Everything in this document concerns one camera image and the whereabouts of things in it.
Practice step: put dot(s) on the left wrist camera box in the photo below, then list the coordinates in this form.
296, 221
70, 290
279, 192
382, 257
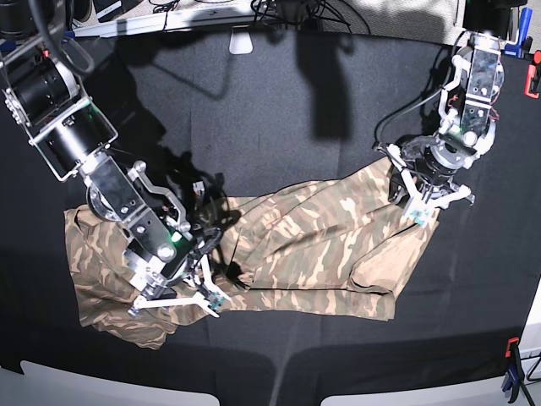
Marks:
419, 212

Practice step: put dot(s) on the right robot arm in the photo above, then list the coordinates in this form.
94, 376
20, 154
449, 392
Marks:
168, 248

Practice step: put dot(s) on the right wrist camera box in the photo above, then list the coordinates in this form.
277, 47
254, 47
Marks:
212, 302

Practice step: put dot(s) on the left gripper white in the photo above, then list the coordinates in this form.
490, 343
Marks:
427, 180

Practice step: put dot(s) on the black table cloth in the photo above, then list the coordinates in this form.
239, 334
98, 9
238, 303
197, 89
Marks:
300, 106

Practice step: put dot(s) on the red clamp far right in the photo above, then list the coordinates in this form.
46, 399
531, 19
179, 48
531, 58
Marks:
532, 84

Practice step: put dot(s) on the camouflage t-shirt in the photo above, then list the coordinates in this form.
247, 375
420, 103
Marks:
328, 247

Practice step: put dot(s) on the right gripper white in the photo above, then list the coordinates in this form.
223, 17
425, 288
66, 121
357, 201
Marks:
192, 284

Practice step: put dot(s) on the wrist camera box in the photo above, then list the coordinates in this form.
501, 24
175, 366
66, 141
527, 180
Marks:
419, 212
212, 302

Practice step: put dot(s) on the orange blue clamp right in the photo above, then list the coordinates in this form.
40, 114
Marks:
514, 373

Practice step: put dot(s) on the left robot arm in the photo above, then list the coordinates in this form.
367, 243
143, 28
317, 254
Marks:
472, 84

